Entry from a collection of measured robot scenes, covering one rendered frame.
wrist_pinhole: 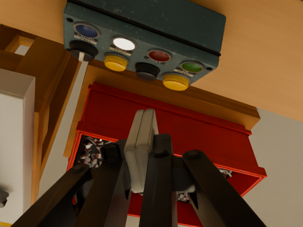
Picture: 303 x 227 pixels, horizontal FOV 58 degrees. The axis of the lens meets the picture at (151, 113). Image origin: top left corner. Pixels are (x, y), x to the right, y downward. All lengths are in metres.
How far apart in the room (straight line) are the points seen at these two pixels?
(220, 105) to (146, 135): 0.37
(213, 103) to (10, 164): 0.37
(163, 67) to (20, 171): 0.34
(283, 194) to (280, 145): 0.65
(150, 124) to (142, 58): 0.11
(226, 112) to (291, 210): 2.33
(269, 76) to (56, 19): 0.26
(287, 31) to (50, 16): 0.26
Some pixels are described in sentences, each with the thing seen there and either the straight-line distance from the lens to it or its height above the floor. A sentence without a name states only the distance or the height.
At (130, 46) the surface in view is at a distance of 0.26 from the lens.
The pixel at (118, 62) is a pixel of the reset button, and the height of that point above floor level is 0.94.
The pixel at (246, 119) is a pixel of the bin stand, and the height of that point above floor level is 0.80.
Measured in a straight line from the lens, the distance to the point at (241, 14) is 0.32.
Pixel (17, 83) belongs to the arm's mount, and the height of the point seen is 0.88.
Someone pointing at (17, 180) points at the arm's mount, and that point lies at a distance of 0.56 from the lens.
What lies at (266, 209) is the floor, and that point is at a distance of 2.71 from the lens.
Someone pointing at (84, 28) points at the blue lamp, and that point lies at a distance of 0.26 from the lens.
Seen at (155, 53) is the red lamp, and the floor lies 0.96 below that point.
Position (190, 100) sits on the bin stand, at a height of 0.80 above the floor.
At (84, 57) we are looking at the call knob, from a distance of 0.29.
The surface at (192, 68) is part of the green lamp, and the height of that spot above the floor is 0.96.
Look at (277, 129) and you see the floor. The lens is 1.87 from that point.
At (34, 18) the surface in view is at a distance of 0.33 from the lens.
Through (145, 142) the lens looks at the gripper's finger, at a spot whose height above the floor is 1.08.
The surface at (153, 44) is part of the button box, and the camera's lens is 0.26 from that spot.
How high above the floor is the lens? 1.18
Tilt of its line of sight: 47 degrees down
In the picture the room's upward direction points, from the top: 180 degrees counter-clockwise
